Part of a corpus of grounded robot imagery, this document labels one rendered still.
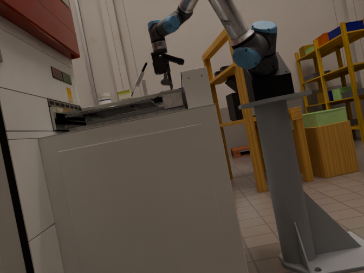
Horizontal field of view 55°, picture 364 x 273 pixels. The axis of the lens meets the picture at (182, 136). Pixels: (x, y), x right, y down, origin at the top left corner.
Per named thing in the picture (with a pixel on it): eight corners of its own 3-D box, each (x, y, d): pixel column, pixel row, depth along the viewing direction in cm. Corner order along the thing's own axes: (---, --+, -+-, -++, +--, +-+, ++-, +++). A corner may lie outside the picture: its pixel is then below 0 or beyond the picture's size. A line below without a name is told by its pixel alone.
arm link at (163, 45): (166, 42, 187) (165, 39, 179) (167, 51, 187) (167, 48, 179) (151, 45, 187) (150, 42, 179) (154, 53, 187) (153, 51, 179)
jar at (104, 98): (99, 110, 207) (96, 93, 207) (102, 110, 214) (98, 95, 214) (110, 107, 207) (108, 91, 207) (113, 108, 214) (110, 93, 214)
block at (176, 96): (163, 102, 145) (162, 95, 145) (163, 103, 148) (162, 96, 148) (182, 98, 145) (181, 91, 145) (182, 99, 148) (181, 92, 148)
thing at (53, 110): (52, 130, 137) (47, 106, 137) (84, 130, 181) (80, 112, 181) (57, 129, 137) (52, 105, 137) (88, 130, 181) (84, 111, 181)
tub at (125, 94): (118, 103, 192) (116, 91, 192) (120, 104, 200) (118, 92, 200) (132, 101, 193) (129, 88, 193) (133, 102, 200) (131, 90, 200)
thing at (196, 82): (188, 109, 126) (181, 71, 126) (187, 116, 181) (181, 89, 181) (214, 104, 126) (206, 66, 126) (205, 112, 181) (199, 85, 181)
